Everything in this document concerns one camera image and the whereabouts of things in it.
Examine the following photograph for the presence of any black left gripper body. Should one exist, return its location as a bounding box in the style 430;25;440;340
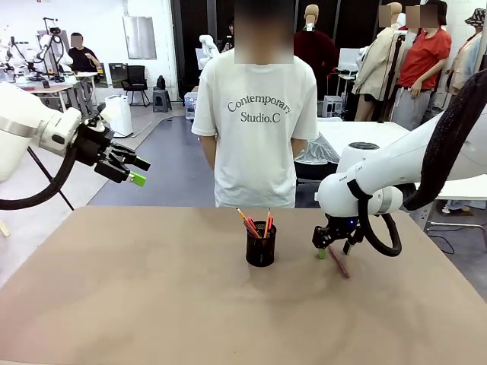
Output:
73;121;116;169

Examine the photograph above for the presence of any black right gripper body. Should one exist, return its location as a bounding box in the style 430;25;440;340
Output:
311;213;365;250

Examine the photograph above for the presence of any black mesh pen holder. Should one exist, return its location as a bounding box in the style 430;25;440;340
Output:
245;221;278;267

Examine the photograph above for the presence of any dark red pencil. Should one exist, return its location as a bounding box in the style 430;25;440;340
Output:
327;245;351;280

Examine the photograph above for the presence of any white air purifier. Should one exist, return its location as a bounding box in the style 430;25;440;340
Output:
104;94;134;138

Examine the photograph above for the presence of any black thin stand leg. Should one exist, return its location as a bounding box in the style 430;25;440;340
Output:
26;147;75;211

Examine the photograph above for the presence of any grey plastic stool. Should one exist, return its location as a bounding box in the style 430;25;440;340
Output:
152;86;173;113

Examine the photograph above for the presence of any wooden top desk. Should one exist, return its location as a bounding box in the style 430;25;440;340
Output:
22;71;100;117

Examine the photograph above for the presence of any black office chair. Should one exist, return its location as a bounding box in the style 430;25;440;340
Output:
121;65;151;107

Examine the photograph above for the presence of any clear plastic sheet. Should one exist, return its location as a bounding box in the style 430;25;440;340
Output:
294;135;342;165

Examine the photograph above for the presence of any orange pencil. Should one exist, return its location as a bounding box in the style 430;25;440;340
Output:
235;207;255;230

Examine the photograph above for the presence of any person in black shirt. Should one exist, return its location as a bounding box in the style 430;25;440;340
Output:
67;32;102;74

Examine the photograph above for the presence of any white table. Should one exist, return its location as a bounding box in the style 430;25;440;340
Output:
317;120;487;229

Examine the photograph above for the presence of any white background robot on stand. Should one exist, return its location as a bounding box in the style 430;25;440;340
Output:
36;17;74;83

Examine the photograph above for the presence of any person in white T-shirt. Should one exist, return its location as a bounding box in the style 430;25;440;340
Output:
191;0;320;209

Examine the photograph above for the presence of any grey box machine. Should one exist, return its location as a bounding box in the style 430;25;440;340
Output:
321;94;345;119

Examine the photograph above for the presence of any black tripod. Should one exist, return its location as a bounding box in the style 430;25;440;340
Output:
378;32;408;125

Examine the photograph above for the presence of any mannequin in beige coat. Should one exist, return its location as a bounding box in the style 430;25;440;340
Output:
352;2;406;122

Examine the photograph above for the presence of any mannequin in dark red top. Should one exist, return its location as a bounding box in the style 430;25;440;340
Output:
293;3;339;98

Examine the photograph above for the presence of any person in red shirt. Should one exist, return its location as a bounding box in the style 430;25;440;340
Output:
391;0;454;132

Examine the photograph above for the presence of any mannequin with bucket hat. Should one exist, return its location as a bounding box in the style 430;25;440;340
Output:
447;9;487;96

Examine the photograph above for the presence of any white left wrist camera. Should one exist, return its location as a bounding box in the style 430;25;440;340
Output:
85;101;115;132

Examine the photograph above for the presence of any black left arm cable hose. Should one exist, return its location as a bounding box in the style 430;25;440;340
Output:
0;146;79;211

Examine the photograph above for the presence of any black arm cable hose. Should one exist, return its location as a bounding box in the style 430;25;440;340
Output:
346;68;487;259
0;146;79;211

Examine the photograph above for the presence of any metal wall panel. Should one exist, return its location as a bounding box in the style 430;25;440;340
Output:
122;14;158;61

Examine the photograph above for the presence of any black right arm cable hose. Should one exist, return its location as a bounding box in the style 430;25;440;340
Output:
346;68;487;259

